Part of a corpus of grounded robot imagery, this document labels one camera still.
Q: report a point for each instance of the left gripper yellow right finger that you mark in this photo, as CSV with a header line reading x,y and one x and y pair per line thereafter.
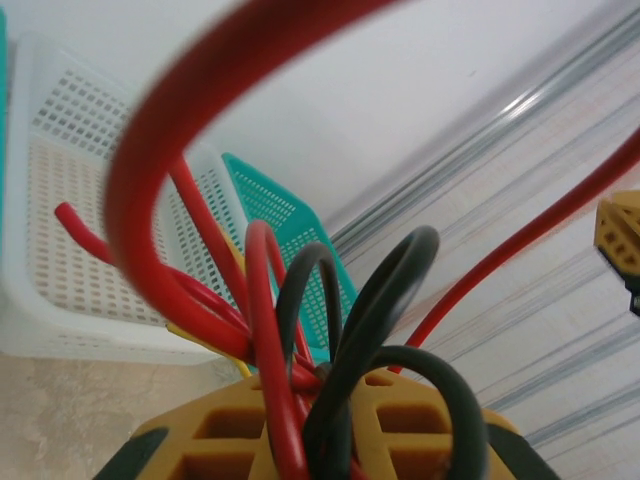
x,y
415,445

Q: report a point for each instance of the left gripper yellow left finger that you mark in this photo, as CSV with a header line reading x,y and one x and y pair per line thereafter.
x,y
175,445

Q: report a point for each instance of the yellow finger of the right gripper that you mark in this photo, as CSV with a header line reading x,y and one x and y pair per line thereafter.
x,y
620,235

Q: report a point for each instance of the teal plastic basket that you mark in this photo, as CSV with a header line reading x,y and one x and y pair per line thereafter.
x,y
280,210
2,50

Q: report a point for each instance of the white plastic basket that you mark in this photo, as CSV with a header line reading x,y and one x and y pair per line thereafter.
x,y
75,200

